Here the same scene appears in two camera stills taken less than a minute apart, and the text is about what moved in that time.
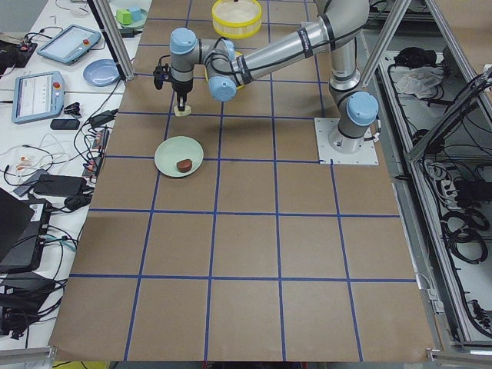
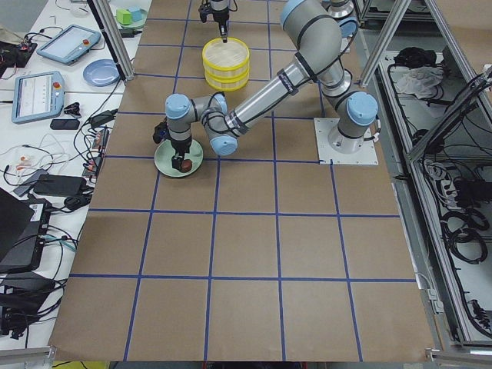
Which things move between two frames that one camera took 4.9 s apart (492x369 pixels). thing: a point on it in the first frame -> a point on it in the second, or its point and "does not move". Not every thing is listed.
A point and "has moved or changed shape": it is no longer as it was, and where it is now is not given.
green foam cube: (123, 16) does not move
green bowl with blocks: (131, 17) does not move
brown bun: (184, 165) does not move
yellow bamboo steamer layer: (236, 18) has moved or changed shape
